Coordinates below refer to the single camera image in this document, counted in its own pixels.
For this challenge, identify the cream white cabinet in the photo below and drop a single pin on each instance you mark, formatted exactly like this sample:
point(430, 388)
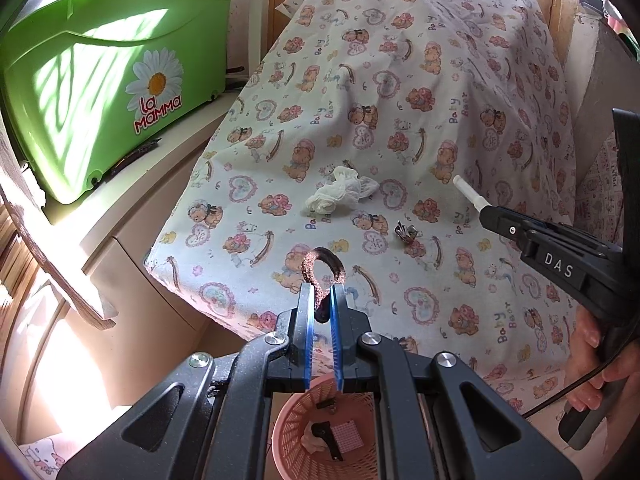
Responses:
point(60, 373)

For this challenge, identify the foil candy wrapper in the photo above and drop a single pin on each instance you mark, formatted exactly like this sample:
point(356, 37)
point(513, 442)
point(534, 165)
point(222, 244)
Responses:
point(407, 234)

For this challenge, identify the teddy bear print bedsheet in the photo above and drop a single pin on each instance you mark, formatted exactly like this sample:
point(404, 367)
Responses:
point(409, 93)

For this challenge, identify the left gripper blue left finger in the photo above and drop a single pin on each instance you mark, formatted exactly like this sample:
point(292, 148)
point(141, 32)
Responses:
point(302, 338)

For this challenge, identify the white tissue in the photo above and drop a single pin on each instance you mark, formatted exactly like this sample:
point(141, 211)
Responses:
point(345, 189)

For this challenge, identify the right human hand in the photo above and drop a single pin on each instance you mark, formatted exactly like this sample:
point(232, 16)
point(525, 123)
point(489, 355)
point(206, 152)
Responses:
point(583, 359)

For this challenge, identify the pink checkered paper box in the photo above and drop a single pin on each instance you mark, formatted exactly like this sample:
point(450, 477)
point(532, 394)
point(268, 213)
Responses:
point(347, 436)

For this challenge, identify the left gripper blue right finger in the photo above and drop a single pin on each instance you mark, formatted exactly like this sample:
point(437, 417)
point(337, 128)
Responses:
point(344, 324)

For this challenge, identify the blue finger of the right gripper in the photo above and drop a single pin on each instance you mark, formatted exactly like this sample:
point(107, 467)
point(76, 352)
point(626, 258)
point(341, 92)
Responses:
point(507, 223)

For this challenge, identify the black clip in basket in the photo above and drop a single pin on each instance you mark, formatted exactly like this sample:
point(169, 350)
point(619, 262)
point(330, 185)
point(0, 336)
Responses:
point(323, 431)

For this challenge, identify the green plastic La Mamma tub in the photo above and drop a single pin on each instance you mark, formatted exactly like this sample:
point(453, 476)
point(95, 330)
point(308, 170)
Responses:
point(86, 82)

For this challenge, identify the pink plastic mesh basket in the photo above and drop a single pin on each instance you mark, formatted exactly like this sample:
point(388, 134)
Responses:
point(299, 455)

